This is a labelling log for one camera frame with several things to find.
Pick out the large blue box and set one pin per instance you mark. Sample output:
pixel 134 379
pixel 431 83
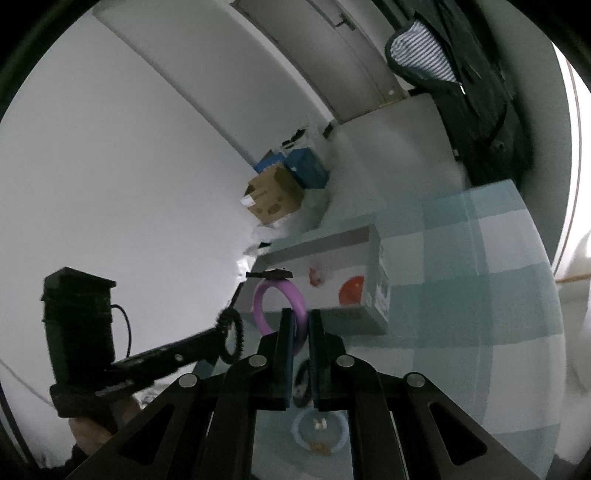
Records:
pixel 307 168

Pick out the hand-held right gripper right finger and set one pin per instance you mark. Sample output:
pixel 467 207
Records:
pixel 315 355

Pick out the brown cardboard box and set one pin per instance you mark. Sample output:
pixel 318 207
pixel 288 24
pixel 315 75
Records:
pixel 274 196

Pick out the person's left hand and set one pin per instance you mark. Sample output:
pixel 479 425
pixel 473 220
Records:
pixel 97 429

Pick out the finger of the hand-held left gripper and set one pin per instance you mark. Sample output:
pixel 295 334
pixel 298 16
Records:
pixel 180 353

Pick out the checked teal tablecloth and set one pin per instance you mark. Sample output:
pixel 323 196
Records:
pixel 438 300

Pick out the white plastic bag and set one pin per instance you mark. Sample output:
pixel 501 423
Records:
pixel 319 138

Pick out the dark jacket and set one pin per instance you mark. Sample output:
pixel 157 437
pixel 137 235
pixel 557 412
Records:
pixel 480 92

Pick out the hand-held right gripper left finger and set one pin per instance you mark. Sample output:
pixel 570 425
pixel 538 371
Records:
pixel 287 355

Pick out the small blue box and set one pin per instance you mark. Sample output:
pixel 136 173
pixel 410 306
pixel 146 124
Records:
pixel 268 161

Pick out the grey cardboard box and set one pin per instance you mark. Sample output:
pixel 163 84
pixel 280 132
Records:
pixel 341 272

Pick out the striped shirt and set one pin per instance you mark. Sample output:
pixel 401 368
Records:
pixel 418 50

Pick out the white round pin badge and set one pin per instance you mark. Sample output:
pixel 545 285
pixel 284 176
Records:
pixel 318 436

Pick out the grey door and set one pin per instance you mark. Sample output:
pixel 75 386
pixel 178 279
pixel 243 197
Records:
pixel 323 50

